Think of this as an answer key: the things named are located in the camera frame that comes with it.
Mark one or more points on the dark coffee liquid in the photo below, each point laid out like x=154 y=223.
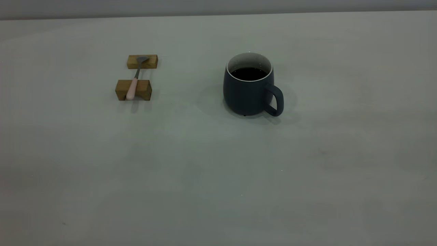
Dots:
x=249 y=73

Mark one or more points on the flat wooden block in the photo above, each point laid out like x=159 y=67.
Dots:
x=150 y=62

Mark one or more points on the arched wooden block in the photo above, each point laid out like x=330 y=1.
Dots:
x=143 y=89

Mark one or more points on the dark blue coffee mug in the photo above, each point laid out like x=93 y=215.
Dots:
x=245 y=97

